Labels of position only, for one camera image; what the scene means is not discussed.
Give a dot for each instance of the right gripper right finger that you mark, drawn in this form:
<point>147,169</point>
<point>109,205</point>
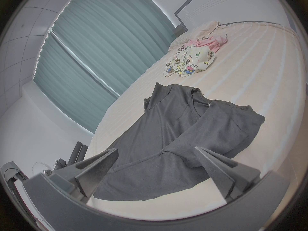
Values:
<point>223,172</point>

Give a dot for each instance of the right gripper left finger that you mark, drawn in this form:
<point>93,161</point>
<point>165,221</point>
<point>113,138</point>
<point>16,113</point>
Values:
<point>96,167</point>

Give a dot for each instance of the black T-shirt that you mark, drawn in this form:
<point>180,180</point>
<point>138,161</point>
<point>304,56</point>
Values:
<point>163,133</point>

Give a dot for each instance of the bed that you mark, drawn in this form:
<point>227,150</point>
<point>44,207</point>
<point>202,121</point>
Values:
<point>252,80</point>

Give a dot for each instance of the black chest of drawers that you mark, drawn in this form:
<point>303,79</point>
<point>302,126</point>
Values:
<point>78,153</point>

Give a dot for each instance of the blue-green curtain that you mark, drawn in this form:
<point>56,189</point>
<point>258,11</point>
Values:
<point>115,32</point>
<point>72,88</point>

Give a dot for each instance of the white printed garment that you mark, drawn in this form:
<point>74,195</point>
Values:
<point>192,61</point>

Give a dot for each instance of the pink garment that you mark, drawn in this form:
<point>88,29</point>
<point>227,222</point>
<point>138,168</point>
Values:
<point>214,42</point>

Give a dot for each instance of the pale pink pillow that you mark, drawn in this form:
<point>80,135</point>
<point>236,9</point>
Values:
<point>204,30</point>

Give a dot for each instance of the grey bedside table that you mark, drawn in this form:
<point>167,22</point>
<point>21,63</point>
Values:
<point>179,29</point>

